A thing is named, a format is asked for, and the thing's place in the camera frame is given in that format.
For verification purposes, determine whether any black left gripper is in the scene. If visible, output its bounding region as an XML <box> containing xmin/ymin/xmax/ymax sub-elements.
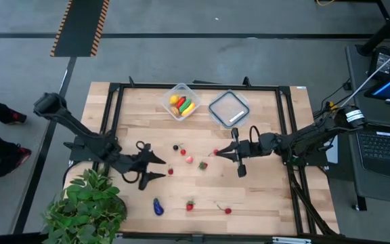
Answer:
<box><xmin>122</xmin><ymin>148</ymin><xmax>167</xmax><ymax>190</ymax></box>

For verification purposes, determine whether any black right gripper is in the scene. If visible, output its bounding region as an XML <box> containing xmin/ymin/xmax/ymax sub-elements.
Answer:
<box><xmin>217</xmin><ymin>127</ymin><xmax>279</xmax><ymax>178</ymax></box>

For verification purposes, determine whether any purple toy eggplant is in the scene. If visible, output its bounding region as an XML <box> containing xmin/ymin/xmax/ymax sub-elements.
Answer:
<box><xmin>152</xmin><ymin>198</ymin><xmax>165</xmax><ymax>217</ymax></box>

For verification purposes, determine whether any yellow toy banana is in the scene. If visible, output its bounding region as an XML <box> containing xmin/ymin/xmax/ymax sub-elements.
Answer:
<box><xmin>181</xmin><ymin>102</ymin><xmax>196</xmax><ymax>117</ymax></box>

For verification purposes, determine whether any green toy cucumber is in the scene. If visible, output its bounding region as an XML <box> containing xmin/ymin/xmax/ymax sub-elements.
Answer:
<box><xmin>179</xmin><ymin>98</ymin><xmax>192</xmax><ymax>114</ymax></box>

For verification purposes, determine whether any blue-rimmed clear tupperware lid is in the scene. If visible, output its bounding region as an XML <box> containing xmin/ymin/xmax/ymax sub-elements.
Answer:
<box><xmin>207</xmin><ymin>89</ymin><xmax>251</xmax><ymax>129</ymax></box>

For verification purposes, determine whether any clear plastic tupperware container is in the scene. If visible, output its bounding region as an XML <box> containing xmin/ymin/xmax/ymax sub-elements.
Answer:
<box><xmin>160</xmin><ymin>82</ymin><xmax>202</xmax><ymax>122</ymax></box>

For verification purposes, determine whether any green leafy plant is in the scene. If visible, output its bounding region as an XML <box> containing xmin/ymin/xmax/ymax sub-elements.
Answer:
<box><xmin>41</xmin><ymin>168</ymin><xmax>128</xmax><ymax>244</ymax></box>

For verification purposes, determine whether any white paper sheet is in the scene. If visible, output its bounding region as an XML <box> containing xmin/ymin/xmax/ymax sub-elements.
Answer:
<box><xmin>328</xmin><ymin>137</ymin><xmax>339</xmax><ymax>164</ymax></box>

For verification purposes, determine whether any dark grey side desk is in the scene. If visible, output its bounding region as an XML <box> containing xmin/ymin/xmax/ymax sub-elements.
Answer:
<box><xmin>345</xmin><ymin>43</ymin><xmax>390</xmax><ymax>207</ymax></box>

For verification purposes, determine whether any red black shoe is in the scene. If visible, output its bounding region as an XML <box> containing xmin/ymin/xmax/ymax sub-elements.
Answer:
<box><xmin>10</xmin><ymin>110</ymin><xmax>28</xmax><ymax>125</ymax></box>
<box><xmin>0</xmin><ymin>146</ymin><xmax>33</xmax><ymax>178</ymax></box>

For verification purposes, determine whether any black laptop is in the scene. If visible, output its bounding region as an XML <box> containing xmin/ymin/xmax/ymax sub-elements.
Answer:
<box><xmin>345</xmin><ymin>121</ymin><xmax>390</xmax><ymax>206</ymax></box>

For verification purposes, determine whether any black orange-striped floor mat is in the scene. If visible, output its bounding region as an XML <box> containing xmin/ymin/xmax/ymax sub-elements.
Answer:
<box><xmin>49</xmin><ymin>0</ymin><xmax>110</xmax><ymax>58</ymax></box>

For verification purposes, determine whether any black power adapter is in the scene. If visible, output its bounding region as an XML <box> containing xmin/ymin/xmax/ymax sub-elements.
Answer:
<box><xmin>367</xmin><ymin>47</ymin><xmax>390</xmax><ymax>79</ymax></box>

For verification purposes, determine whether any black floor stand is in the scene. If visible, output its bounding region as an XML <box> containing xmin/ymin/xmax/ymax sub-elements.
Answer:
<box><xmin>357</xmin><ymin>0</ymin><xmax>390</xmax><ymax>57</ymax></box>

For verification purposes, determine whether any black aluminium table frame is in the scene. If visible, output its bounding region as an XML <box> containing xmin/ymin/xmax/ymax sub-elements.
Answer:
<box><xmin>62</xmin><ymin>76</ymin><xmax>340</xmax><ymax>244</ymax></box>

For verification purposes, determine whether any white bracket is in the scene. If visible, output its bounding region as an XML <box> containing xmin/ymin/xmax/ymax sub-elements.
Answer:
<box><xmin>272</xmin><ymin>237</ymin><xmax>313</xmax><ymax>244</ymax></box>

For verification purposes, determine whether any white cable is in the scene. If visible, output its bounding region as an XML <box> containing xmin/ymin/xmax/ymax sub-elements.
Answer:
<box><xmin>340</xmin><ymin>40</ymin><xmax>390</xmax><ymax>108</ymax></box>

